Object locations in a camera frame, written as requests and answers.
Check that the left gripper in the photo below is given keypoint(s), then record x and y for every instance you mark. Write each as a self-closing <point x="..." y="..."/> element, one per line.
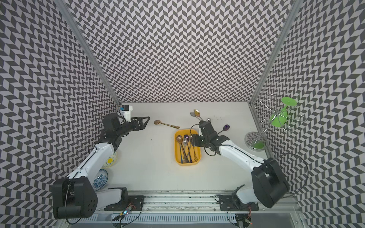
<point x="142" y="126"/>

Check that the aluminium front rail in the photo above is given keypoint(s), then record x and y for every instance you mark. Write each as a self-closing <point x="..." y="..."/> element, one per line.
<point x="200" y="202"/>

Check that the blue patterned bowl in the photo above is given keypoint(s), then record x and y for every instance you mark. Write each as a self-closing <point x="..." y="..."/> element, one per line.
<point x="100" y="180"/>

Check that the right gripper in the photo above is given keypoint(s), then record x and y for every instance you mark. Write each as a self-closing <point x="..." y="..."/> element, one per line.
<point x="195" y="142"/>

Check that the copper long spoon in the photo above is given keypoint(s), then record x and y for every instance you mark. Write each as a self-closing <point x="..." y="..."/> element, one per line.
<point x="179" y="139"/>

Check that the green metal cup rack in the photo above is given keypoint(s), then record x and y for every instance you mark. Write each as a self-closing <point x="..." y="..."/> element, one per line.
<point x="279" y="118"/>

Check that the silver ornate spoon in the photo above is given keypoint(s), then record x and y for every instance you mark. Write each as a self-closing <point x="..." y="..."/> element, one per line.
<point x="185" y="154"/>

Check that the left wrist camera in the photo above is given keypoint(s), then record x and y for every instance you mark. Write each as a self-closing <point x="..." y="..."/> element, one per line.
<point x="125" y="111"/>

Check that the yellow patterned plate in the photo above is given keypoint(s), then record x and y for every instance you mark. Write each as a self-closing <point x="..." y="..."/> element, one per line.
<point x="111" y="160"/>

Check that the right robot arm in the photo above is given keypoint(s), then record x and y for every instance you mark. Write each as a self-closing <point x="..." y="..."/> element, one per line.
<point x="269" y="184"/>

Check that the rainbow gold spoon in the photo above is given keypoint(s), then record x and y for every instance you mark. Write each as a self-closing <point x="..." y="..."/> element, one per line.
<point x="197" y="114"/>

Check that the large purple spoon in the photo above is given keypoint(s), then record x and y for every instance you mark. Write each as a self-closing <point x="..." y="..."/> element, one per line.
<point x="225" y="128"/>

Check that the yellow plastic storage box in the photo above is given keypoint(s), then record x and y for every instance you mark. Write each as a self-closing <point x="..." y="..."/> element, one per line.
<point x="190" y="146"/>

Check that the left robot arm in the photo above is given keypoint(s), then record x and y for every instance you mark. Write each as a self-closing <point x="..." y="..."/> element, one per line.
<point x="73" y="197"/>

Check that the gold handled utensil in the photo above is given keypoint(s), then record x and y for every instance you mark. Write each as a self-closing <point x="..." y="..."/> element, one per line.
<point x="157" y="122"/>

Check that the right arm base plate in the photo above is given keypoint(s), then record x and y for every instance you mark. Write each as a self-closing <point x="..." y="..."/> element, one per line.
<point x="230" y="203"/>

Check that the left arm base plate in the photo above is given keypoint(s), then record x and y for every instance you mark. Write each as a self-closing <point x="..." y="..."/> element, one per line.
<point x="137" y="201"/>

